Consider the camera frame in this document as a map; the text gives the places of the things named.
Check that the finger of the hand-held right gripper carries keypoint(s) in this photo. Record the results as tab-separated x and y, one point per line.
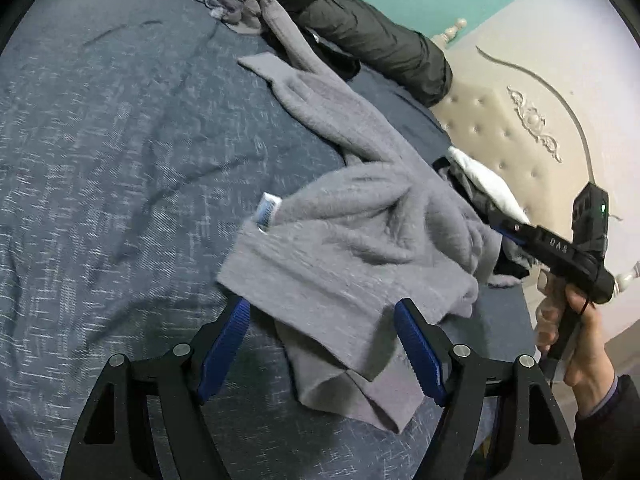
515	230

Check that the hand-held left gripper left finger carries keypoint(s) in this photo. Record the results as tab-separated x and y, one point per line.
222	350

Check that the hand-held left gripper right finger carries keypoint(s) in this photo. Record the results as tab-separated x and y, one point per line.
417	350

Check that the grey fleece sweater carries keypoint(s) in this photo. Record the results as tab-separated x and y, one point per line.
350	240

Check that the person's right forearm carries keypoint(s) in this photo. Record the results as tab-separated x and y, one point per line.
610	430

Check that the folded grey clothes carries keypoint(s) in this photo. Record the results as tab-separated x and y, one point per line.
470	195

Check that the person's right hand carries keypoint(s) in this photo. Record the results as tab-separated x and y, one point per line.
590	355

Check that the white t-shirt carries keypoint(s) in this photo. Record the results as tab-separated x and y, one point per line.
487	182

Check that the beige tufted headboard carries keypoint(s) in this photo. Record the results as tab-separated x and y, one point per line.
525	60

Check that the blue-grey bed sheet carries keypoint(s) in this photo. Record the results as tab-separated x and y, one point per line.
125	160

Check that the dark grey rolled duvet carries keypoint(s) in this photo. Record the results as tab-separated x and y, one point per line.
380	40

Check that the crumpled blue-grey cloth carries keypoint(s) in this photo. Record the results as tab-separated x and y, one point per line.
225	0

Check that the white bed post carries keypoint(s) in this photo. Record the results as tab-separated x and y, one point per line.
627	277
452	30

